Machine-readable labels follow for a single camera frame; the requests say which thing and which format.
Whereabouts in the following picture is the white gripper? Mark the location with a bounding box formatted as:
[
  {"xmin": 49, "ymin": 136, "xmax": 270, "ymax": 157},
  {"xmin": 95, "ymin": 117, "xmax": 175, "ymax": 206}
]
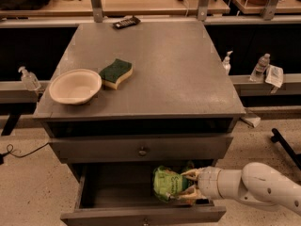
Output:
[{"xmin": 172, "ymin": 167, "xmax": 221, "ymax": 200}]

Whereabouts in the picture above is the green rice chip bag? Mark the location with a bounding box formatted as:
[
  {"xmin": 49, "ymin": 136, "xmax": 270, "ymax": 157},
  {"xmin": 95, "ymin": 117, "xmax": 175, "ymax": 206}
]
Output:
[{"xmin": 152, "ymin": 166, "xmax": 196, "ymax": 205}]

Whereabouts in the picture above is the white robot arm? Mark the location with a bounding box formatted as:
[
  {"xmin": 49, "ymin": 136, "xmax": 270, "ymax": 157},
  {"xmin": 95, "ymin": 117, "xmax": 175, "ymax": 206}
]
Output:
[{"xmin": 176, "ymin": 162, "xmax": 301, "ymax": 216}]

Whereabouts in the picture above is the closed upper drawer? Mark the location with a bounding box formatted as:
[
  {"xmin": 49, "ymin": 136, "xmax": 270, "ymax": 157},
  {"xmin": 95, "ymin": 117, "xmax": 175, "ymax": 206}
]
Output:
[{"xmin": 50, "ymin": 135, "xmax": 233, "ymax": 164}]

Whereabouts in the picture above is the open lower drawer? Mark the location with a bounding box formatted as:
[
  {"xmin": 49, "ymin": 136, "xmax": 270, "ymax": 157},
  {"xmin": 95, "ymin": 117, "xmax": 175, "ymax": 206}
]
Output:
[{"xmin": 61, "ymin": 162, "xmax": 226, "ymax": 226}]

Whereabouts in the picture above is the grey drawer cabinet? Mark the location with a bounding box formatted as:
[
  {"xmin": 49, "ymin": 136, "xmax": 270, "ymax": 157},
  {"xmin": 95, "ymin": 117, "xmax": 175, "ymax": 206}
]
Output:
[{"xmin": 32, "ymin": 21, "xmax": 246, "ymax": 226}]

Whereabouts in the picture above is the white floor block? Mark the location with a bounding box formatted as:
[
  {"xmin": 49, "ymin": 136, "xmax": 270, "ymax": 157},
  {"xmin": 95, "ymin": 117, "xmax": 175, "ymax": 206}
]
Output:
[{"xmin": 241, "ymin": 108, "xmax": 261, "ymax": 127}]

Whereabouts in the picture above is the black metal leg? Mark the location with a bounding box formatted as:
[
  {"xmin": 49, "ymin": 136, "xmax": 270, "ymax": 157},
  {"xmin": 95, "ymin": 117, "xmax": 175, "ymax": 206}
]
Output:
[{"xmin": 271, "ymin": 128, "xmax": 301, "ymax": 170}]

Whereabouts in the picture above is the right pump bottle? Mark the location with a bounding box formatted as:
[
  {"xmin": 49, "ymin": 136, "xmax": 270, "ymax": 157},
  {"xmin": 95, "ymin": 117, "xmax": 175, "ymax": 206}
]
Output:
[{"xmin": 222, "ymin": 51, "xmax": 232, "ymax": 74}]

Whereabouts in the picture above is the clear water bottle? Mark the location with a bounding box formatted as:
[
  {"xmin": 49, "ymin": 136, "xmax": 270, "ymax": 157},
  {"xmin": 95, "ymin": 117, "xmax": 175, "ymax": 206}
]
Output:
[{"xmin": 250, "ymin": 54, "xmax": 270, "ymax": 82}]

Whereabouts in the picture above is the white paper packet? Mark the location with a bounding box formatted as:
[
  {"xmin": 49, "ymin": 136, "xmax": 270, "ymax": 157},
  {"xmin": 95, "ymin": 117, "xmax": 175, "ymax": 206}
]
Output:
[{"xmin": 265, "ymin": 65, "xmax": 284, "ymax": 89}]

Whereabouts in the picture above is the green yellow sponge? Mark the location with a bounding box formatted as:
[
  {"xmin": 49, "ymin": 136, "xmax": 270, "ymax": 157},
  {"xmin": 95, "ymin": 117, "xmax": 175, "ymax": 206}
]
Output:
[{"xmin": 100, "ymin": 58, "xmax": 133, "ymax": 89}]

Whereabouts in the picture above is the white paper bowl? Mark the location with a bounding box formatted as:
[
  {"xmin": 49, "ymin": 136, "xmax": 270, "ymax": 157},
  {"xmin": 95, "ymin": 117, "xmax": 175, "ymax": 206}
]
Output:
[{"xmin": 49, "ymin": 69, "xmax": 102, "ymax": 105}]

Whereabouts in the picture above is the black remote control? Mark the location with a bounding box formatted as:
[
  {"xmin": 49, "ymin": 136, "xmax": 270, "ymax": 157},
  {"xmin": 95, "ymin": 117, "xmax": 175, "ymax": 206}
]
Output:
[{"xmin": 113, "ymin": 16, "xmax": 140, "ymax": 29}]

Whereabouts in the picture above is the left hand sanitizer bottle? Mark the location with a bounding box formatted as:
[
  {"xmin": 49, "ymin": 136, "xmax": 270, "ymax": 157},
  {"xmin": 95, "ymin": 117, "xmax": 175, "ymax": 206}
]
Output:
[{"xmin": 18, "ymin": 66, "xmax": 41, "ymax": 91}]

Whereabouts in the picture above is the black floor cable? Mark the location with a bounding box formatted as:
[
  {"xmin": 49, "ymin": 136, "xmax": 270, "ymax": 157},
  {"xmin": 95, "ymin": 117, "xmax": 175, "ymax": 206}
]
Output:
[{"xmin": 0, "ymin": 142, "xmax": 51, "ymax": 166}]

